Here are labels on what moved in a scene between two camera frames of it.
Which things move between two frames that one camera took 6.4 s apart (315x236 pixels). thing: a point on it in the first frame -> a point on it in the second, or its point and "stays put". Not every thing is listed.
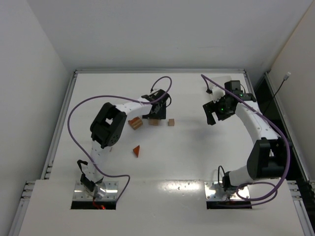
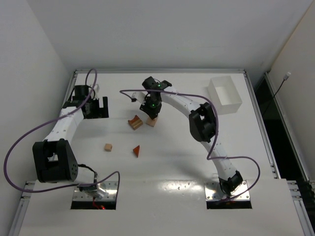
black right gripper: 211,108 -> 149,110
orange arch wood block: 135,123 stays put
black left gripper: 157,113 -> 97,108
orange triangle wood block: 136,150 stays put
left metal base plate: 104,191 stays put
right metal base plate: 214,191 stays put
